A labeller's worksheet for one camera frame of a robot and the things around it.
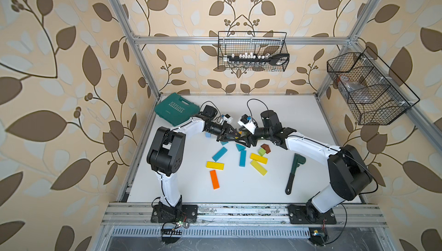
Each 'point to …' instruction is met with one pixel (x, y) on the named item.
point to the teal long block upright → (242, 159)
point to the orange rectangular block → (214, 179)
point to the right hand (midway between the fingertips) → (238, 134)
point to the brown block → (266, 148)
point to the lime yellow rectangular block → (260, 169)
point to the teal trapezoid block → (224, 143)
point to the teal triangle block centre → (240, 147)
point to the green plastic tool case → (176, 110)
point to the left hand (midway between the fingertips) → (240, 138)
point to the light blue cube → (207, 134)
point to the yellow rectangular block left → (215, 165)
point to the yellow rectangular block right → (258, 158)
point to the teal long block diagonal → (220, 153)
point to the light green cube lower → (262, 151)
